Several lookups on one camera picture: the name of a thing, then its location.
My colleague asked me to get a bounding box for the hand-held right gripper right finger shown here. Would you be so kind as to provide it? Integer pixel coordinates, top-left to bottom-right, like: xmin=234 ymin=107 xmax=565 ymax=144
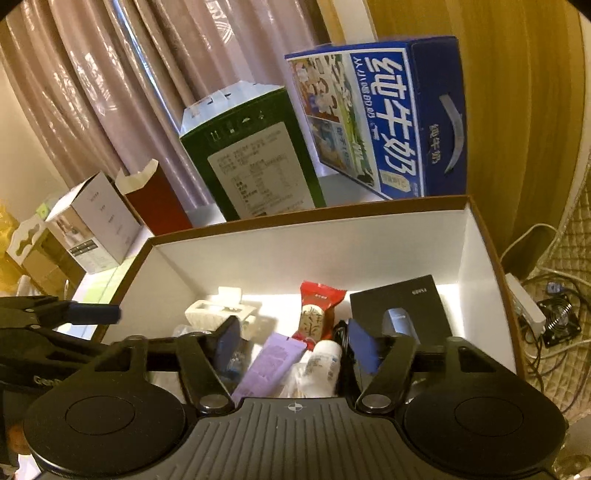
xmin=347 ymin=319 xmax=504 ymax=414

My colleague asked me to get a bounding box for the black shaver box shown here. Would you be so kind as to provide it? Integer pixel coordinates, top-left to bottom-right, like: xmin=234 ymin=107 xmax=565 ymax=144
xmin=349 ymin=275 xmax=454 ymax=352

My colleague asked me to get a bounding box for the wooden door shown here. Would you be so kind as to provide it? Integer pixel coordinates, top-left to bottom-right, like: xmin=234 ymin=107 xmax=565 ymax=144
xmin=365 ymin=0 xmax=587 ymax=232

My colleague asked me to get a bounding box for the brown cardboard storage box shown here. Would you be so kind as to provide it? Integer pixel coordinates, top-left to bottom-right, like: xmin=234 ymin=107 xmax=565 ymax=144
xmin=111 ymin=195 xmax=527 ymax=398

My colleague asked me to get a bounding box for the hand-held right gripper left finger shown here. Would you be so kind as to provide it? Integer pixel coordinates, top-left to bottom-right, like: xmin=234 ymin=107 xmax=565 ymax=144
xmin=90 ymin=317 xmax=242 ymax=414

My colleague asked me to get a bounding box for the white cardboard insert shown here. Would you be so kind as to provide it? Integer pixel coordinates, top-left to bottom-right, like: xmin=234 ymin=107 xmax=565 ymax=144
xmin=4 ymin=217 xmax=51 ymax=268

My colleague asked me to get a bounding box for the white product box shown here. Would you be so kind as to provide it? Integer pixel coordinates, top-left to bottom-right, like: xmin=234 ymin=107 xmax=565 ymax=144
xmin=45 ymin=172 xmax=144 ymax=275

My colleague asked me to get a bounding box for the dark red box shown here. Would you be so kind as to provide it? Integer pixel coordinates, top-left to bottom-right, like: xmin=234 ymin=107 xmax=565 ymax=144
xmin=115 ymin=159 xmax=194 ymax=236

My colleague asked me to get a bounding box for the black cable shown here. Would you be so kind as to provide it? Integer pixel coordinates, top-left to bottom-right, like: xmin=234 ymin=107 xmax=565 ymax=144
xmin=332 ymin=320 xmax=356 ymax=365

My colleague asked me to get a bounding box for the blue milk carton box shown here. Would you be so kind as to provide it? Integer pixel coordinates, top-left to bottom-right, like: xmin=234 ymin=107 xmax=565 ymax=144
xmin=285 ymin=36 xmax=467 ymax=200

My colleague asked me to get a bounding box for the white cable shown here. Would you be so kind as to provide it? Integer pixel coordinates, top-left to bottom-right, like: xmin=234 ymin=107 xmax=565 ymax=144
xmin=501 ymin=224 xmax=561 ymax=278

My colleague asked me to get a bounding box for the purple cosmetic tube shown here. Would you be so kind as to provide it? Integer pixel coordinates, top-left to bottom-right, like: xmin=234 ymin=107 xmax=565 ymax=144
xmin=231 ymin=333 xmax=308 ymax=402

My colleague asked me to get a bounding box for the red snack packet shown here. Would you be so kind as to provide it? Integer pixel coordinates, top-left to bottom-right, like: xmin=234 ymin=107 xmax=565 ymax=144
xmin=292 ymin=281 xmax=348 ymax=344

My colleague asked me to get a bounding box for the pink curtain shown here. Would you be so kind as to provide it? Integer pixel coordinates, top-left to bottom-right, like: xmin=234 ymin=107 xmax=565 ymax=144
xmin=0 ymin=0 xmax=333 ymax=217

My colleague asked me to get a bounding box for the white hair claw clip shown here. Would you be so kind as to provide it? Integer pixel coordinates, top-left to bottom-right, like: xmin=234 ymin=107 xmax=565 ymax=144
xmin=185 ymin=286 xmax=262 ymax=340

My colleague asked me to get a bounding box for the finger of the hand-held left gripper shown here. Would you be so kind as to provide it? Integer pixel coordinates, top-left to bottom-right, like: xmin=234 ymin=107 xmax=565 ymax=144
xmin=0 ymin=329 xmax=102 ymax=365
xmin=0 ymin=296 xmax=122 ymax=329

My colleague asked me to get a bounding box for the green milk carton box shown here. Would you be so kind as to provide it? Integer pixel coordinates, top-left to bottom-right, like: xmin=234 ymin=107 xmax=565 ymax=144
xmin=179 ymin=80 xmax=328 ymax=221

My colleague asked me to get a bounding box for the small white bottle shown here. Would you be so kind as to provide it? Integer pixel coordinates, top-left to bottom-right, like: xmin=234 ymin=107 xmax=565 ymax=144
xmin=300 ymin=339 xmax=343 ymax=398

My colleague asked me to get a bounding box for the white power strip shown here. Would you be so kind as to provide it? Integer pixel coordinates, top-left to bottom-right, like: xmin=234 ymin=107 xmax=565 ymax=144
xmin=504 ymin=272 xmax=546 ymax=330

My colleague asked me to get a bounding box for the small black fan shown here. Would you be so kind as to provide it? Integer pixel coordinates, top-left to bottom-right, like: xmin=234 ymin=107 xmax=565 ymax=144
xmin=536 ymin=298 xmax=583 ymax=348

